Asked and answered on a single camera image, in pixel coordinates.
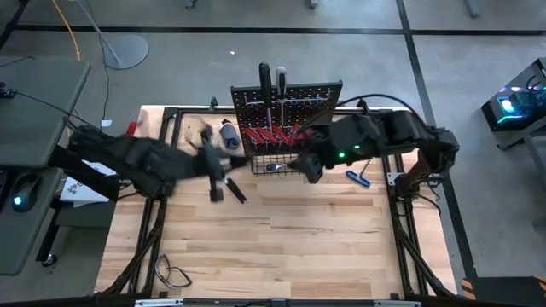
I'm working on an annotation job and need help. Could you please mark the black safety glasses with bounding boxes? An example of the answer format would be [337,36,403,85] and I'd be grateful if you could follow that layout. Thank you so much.
[154,253,194,290]

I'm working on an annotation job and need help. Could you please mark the blue T-handle hex key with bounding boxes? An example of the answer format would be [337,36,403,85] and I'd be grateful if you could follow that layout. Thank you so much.
[345,157,376,188]

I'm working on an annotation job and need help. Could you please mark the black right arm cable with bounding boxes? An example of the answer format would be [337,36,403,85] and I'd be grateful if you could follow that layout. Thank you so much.
[298,93,427,133]

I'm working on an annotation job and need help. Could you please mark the chrome pliers with black handles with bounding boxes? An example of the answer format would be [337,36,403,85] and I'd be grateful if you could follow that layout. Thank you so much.
[224,177,247,205]

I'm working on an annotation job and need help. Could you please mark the grey mouse shelf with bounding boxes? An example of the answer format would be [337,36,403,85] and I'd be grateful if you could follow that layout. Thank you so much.
[0,166,65,277]

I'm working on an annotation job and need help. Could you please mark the chrome ratchet wrench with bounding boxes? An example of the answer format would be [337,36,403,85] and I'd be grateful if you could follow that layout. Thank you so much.
[264,160,302,174]

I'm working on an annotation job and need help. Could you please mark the grey round-base floor stand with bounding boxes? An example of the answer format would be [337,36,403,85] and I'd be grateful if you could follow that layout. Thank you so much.
[76,0,150,71]

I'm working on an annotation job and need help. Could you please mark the black computer mouse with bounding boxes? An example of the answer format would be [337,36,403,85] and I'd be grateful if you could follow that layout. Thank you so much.
[11,173,43,213]

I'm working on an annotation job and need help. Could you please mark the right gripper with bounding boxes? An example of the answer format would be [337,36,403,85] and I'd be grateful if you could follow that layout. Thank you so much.
[298,114,385,185]

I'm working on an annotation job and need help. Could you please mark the white paper sheets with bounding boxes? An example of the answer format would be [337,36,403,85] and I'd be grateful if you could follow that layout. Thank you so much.
[59,159,119,209]

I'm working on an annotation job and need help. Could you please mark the chrome hook rail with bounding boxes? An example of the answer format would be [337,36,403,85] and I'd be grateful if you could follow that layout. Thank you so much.
[242,96,332,107]

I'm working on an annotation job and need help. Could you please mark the large black-handled screwdriver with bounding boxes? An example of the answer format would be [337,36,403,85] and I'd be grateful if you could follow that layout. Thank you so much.
[258,61,274,129]

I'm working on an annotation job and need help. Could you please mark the black computer with blue lights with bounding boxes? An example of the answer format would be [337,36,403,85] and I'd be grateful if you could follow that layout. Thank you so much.
[481,57,546,133]

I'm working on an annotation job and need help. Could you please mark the yellow cable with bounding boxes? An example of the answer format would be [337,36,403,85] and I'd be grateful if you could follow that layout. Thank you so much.
[50,0,82,63]

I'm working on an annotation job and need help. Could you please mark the black metal pegboard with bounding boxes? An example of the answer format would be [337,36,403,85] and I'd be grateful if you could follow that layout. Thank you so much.
[230,79,344,157]

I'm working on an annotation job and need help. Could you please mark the black aluminium table frame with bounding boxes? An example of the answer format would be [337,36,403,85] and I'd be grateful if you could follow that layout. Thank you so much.
[100,96,458,299]

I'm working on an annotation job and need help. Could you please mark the black desk cable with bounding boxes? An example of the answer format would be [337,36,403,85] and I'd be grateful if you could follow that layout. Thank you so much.
[0,82,103,133]

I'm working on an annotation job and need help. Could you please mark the black wire basket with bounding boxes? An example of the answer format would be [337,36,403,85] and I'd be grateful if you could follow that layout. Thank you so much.
[250,152,317,177]

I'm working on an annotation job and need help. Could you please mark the hazard-striped black platform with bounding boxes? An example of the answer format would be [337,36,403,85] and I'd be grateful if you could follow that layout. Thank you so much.
[462,275,546,302]

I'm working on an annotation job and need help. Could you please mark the grey desk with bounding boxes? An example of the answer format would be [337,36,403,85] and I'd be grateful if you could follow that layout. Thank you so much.
[0,57,92,170]

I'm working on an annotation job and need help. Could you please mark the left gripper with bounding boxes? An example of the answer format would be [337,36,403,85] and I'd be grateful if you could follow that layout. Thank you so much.
[194,123,251,189]

